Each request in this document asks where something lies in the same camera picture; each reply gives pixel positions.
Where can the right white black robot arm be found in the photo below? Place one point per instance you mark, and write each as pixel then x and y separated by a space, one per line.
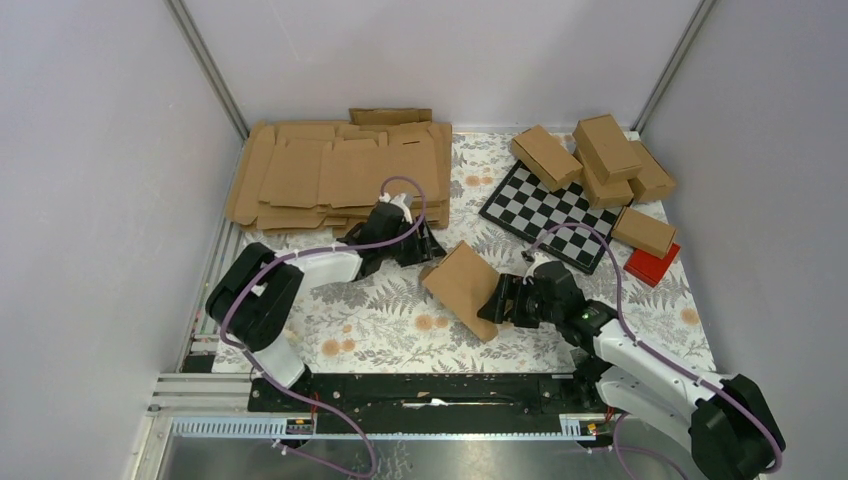
pixel 724 422

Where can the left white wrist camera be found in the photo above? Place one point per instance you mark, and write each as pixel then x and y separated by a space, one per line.
pixel 402 201

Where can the folded brown box far left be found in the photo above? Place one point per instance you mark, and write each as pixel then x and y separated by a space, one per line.
pixel 546 157

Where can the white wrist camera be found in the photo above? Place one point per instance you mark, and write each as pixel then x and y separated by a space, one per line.
pixel 534 259
pixel 402 201

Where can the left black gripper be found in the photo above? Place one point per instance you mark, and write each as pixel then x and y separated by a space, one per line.
pixel 429 249

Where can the folded brown box middle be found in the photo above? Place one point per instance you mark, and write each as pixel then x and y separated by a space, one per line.
pixel 599 195

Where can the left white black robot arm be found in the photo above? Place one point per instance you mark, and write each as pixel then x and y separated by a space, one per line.
pixel 252 302

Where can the folded brown box right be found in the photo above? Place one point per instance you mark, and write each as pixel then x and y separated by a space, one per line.
pixel 653 182

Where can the folded brown box top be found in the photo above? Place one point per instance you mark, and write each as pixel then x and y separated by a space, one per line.
pixel 606 149

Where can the red box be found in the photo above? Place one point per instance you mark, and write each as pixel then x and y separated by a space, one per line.
pixel 650 269

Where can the brown cardboard box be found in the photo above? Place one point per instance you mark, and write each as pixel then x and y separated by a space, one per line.
pixel 463 282

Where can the folded brown box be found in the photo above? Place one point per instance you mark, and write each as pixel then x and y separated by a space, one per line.
pixel 643 232
pixel 606 149
pixel 546 157
pixel 653 182
pixel 599 195

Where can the stack of flat cardboard blanks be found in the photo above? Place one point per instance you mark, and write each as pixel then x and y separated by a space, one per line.
pixel 297 176

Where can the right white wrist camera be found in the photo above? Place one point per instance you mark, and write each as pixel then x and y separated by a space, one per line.
pixel 534 259

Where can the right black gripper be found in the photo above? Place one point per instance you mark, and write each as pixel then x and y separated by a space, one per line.
pixel 510 287

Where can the folded brown box near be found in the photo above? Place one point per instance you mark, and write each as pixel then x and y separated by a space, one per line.
pixel 643 232

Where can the black white checkerboard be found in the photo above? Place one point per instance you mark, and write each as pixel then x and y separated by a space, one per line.
pixel 525 207

